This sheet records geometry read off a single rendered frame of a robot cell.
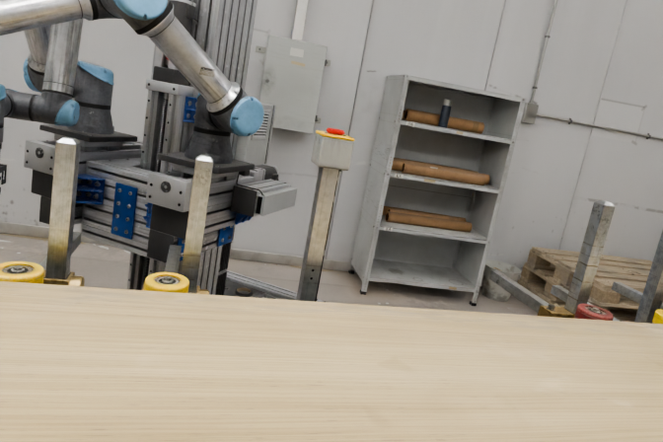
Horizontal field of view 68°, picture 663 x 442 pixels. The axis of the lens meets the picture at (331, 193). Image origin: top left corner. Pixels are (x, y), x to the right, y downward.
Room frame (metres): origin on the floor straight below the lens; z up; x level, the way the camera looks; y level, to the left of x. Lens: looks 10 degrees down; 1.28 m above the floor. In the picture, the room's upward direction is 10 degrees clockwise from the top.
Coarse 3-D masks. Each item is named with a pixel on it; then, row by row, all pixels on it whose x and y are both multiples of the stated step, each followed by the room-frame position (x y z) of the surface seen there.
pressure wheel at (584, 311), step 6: (582, 306) 1.16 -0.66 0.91; (588, 306) 1.17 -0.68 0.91; (594, 306) 1.18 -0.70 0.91; (576, 312) 1.15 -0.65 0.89; (582, 312) 1.13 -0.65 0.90; (588, 312) 1.12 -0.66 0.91; (594, 312) 1.14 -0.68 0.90; (600, 312) 1.15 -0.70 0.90; (606, 312) 1.15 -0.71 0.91; (576, 318) 1.15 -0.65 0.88; (582, 318) 1.13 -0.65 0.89; (588, 318) 1.12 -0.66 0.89; (594, 318) 1.11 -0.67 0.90; (600, 318) 1.11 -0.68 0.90; (606, 318) 1.11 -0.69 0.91; (612, 318) 1.12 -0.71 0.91
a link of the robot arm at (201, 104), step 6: (198, 96) 1.53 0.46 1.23; (198, 102) 1.53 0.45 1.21; (204, 102) 1.51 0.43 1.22; (198, 108) 1.52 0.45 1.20; (204, 108) 1.50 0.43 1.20; (198, 114) 1.52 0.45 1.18; (204, 114) 1.50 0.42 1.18; (210, 114) 1.48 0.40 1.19; (198, 120) 1.52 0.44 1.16; (204, 120) 1.51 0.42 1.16; (210, 120) 1.49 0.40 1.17; (198, 126) 1.52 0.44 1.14; (204, 126) 1.51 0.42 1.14; (210, 126) 1.51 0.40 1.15; (216, 126) 1.49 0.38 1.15
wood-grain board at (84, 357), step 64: (0, 320) 0.64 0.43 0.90; (64, 320) 0.67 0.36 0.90; (128, 320) 0.71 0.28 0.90; (192, 320) 0.74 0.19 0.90; (256, 320) 0.78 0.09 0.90; (320, 320) 0.83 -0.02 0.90; (384, 320) 0.88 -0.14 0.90; (448, 320) 0.94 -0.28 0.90; (512, 320) 1.00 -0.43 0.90; (576, 320) 1.07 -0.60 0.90; (0, 384) 0.51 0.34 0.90; (64, 384) 0.53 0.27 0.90; (128, 384) 0.55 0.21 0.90; (192, 384) 0.57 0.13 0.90; (256, 384) 0.60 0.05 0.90; (320, 384) 0.63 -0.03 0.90; (384, 384) 0.66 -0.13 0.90; (448, 384) 0.69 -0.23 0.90; (512, 384) 0.72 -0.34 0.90; (576, 384) 0.76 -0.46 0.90; (640, 384) 0.81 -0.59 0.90
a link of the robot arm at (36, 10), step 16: (0, 0) 1.14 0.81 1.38; (16, 0) 1.15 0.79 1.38; (32, 0) 1.17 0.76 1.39; (48, 0) 1.19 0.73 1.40; (64, 0) 1.21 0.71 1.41; (80, 0) 1.23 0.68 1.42; (96, 0) 1.25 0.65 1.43; (0, 16) 1.12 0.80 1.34; (16, 16) 1.14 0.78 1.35; (32, 16) 1.17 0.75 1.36; (48, 16) 1.19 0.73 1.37; (64, 16) 1.22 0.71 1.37; (80, 16) 1.25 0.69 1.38; (96, 16) 1.27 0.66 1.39; (0, 32) 1.13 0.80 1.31; (16, 32) 1.17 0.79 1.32
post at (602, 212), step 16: (592, 208) 1.27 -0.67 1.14; (608, 208) 1.24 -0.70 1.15; (592, 224) 1.25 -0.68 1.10; (608, 224) 1.24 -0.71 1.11; (592, 240) 1.24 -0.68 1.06; (592, 256) 1.24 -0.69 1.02; (576, 272) 1.26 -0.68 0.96; (592, 272) 1.24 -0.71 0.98; (576, 288) 1.25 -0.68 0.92; (576, 304) 1.24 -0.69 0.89
